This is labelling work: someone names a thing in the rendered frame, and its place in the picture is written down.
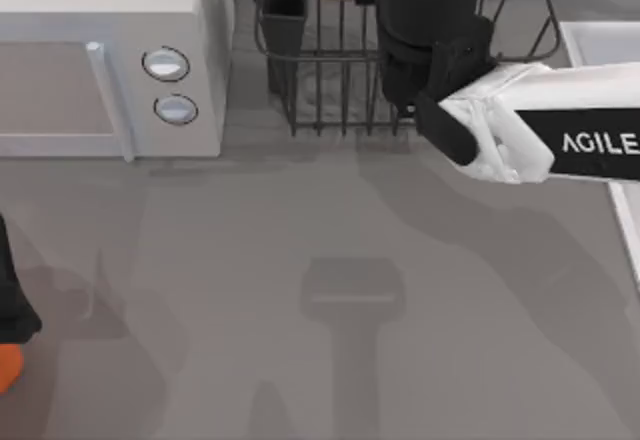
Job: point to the orange object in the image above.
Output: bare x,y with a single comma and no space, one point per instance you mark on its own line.
7,367

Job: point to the large round microwave knob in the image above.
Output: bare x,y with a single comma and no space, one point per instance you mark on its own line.
165,64

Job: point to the white sink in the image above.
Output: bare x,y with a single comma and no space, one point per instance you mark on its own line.
595,42

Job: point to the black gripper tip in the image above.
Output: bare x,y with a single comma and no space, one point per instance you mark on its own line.
12,285

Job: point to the microwave oven door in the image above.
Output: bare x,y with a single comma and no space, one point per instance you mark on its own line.
45,90

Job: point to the small round microwave knob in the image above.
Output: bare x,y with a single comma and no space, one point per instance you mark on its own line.
175,109

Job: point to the pale microwave oven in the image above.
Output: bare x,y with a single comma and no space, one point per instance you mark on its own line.
100,0

